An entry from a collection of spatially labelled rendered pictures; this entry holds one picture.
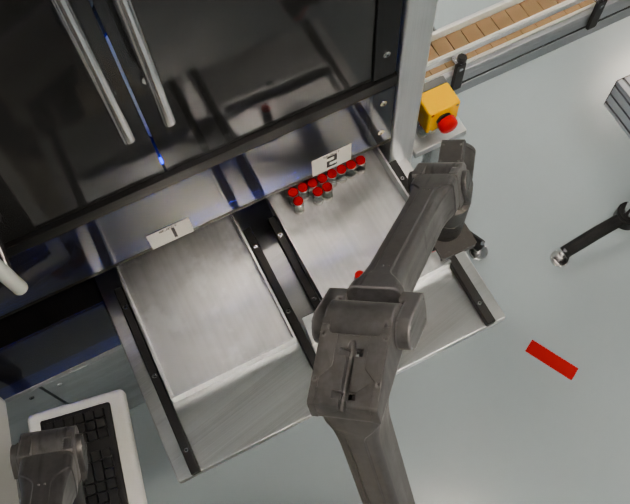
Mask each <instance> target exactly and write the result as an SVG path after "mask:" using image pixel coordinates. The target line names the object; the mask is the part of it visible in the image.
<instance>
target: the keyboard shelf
mask: <svg viewBox="0 0 630 504"><path fill-rule="evenodd" d="M106 402H109V403H110V406H111V412H112V417H113V422H114V428H115V433H116V438H117V444H118V449H119V454H120V460H121V465H122V471H123V476H124V481H125V487H126V492H127V497H128V503H129V504H147V499H146V494H145V489H144V484H143V479H142V473H141V468H140V463H139V458H138V453H137V448H136V443H135V438H134V433H133V427H132V422H131V417H130V412H129V407H128V402H127V397H126V393H125V392H124V391H123V390H121V389H117V390H114V391H111V392H107V393H104V394H100V395H97V396H93V397H90V398H86V399H83V400H80V401H76V402H73V403H69V404H66V405H62V406H59V407H55V408H52V409H49V410H45V411H42V412H38V413H35V414H32V415H30V416H29V417H28V428H29V432H35V431H41V426H40V422H41V421H44V420H48V419H51V418H55V417H58V416H62V415H65V414H68V413H72V412H75V411H79V410H82V409H86V408H89V407H92V406H96V405H99V404H103V403H106Z"/></svg>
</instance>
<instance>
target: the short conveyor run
mask: <svg viewBox="0 0 630 504"><path fill-rule="evenodd" d="M628 16H630V0H503V1H501V2H499V3H496V4H494V5H492V6H489V7H487V8H485V9H483V10H480V11H478V12H476V13H473V14H471V15H469V16H467V17H464V18H462V19H460V20H457V21H455V22H453V23H451V24H448V25H446V26H444V27H442V28H439V29H437V30H436V29H435V27H433V33H432V39H431V45H430V51H429V57H428V63H427V68H426V74H425V80H424V83H426V82H428V81H430V80H432V79H434V78H437V77H439V76H441V75H443V76H444V77H445V79H446V80H447V83H448V84H449V85H450V86H451V88H452V89H453V91H454V92H455V94H456V95H457V94H459V93H461V92H463V91H466V90H468V89H470V88H472V87H474V86H477V85H479V84H481V83H483V82H485V81H488V80H490V79H492V78H494V77H496V76H499V75H501V74H503V73H505V72H507V71H510V70H512V69H514V68H516V67H518V66H521V65H523V64H525V63H527V62H529V61H532V60H534V59H536V58H538V57H540V56H543V55H545V54H547V53H549V52H551V51H554V50H556V49H558V48H560V47H562V46H565V45H567V44H569V43H571V42H573V41H576V40H578V39H580V38H582V37H584V36H587V35H589V34H591V33H593V32H595V31H598V30H600V29H602V28H604V27H606V26H609V25H611V24H613V23H615V22H617V21H620V20H622V19H624V18H626V17H628Z"/></svg>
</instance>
